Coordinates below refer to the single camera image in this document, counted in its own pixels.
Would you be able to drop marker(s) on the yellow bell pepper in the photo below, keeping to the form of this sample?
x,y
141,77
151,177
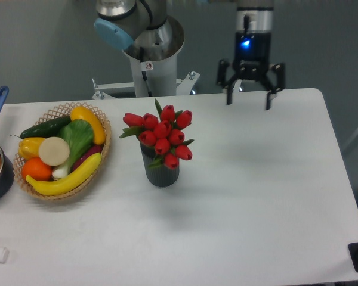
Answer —
x,y
28,148

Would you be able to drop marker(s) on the dark grey ribbed vase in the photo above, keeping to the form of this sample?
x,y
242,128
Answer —
x,y
161,175

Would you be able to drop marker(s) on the purple eggplant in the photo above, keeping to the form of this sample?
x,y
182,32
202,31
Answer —
x,y
92,150

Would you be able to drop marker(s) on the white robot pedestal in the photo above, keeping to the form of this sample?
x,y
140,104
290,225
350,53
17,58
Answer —
x,y
154,78

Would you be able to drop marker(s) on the yellow banana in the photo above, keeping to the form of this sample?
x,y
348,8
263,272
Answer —
x,y
71,181

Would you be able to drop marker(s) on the white metal base frame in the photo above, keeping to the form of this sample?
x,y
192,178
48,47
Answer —
x,y
186,86

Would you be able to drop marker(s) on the beige round disc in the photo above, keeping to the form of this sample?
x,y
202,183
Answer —
x,y
54,151

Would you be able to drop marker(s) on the green bok choy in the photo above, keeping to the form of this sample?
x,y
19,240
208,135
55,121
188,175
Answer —
x,y
79,136

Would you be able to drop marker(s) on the green cucumber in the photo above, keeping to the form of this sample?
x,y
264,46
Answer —
x,y
46,129

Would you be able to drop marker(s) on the orange fruit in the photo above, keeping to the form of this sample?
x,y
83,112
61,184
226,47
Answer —
x,y
37,169

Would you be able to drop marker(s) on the red tulip bouquet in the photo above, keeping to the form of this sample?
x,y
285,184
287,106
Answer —
x,y
161,134

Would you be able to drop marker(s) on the yellow squash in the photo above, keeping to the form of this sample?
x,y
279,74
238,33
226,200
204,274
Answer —
x,y
87,115

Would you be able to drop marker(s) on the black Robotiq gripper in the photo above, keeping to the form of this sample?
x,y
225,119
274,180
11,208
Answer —
x,y
251,62

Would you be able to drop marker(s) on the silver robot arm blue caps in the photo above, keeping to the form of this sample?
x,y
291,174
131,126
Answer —
x,y
151,39

